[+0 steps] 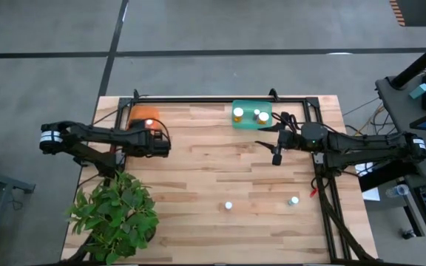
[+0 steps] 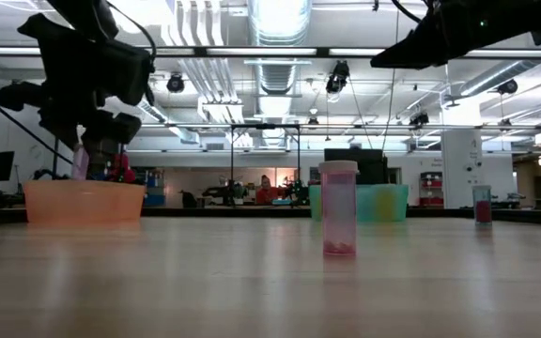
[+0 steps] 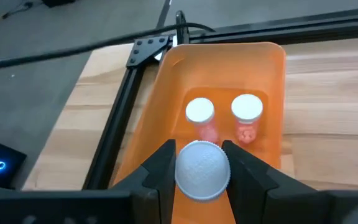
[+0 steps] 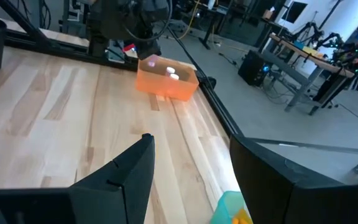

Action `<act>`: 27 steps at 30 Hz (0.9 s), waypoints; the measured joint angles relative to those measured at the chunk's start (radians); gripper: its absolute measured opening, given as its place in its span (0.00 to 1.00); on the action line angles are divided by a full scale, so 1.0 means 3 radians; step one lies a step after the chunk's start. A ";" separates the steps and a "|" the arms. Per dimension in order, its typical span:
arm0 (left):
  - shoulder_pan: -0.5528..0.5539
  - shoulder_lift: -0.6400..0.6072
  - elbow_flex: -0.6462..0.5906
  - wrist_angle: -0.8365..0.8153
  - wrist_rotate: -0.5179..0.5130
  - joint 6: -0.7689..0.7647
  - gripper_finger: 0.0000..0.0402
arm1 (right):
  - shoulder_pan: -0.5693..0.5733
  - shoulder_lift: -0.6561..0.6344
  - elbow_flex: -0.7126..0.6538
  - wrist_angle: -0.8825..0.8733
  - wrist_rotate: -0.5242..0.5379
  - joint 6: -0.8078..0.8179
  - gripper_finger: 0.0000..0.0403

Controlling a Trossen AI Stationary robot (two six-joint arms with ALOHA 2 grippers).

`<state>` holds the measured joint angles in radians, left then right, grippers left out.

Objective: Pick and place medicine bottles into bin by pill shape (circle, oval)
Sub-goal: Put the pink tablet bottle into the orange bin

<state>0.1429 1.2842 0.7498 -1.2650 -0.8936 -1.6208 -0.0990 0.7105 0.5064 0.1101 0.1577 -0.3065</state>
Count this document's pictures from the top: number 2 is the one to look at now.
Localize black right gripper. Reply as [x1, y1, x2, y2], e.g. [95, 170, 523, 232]
[369, 0, 534, 69]

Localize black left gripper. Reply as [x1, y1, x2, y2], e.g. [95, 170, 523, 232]
[0, 83, 144, 183]

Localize pink pill bottle white cap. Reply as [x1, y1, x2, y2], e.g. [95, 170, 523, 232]
[317, 160, 360, 257]
[71, 143, 90, 182]

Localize clear bottle with red pills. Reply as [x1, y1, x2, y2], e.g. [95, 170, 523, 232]
[471, 183, 493, 227]

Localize translucent orange plastic bin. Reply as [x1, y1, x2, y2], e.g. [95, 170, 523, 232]
[23, 179, 147, 225]

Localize translucent teal plastic bin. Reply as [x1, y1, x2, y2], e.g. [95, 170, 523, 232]
[307, 183, 410, 223]

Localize person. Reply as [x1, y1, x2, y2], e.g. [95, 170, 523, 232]
[255, 174, 286, 207]
[110, 152, 137, 184]

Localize thin black diagonal strut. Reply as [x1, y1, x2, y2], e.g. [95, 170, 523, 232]
[0, 82, 73, 166]

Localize stacked blue boxes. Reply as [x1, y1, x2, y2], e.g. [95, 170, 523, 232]
[144, 169, 166, 207]

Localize white square pillar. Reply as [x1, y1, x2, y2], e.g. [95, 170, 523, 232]
[441, 100, 484, 210]

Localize large black monitor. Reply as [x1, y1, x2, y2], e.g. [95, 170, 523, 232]
[323, 147, 389, 185]

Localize red storage shelf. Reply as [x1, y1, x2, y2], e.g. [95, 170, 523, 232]
[419, 171, 444, 208]

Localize silver ventilation duct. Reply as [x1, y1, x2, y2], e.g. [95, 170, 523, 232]
[250, 0, 314, 95]

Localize black portal frame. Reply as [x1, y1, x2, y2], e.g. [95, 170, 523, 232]
[229, 123, 301, 208]

